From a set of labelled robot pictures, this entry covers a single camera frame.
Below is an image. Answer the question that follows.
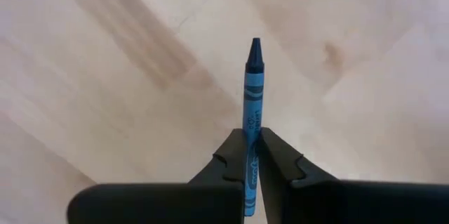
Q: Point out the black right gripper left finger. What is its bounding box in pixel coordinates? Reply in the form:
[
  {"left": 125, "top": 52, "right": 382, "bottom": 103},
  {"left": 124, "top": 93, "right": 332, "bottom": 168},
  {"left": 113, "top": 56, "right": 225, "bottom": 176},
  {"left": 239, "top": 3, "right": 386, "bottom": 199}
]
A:
[{"left": 66, "top": 128, "right": 248, "bottom": 224}]

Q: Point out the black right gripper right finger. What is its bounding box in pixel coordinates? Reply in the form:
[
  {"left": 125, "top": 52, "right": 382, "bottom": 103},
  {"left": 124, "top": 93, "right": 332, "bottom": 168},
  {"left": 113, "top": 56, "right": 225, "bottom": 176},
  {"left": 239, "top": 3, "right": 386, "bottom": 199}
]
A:
[{"left": 257, "top": 127, "right": 449, "bottom": 224}]

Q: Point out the blue crayon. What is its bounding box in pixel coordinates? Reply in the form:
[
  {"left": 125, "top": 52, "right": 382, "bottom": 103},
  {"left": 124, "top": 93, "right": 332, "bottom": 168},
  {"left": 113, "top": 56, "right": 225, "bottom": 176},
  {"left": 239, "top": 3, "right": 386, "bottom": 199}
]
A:
[{"left": 241, "top": 37, "right": 266, "bottom": 217}]

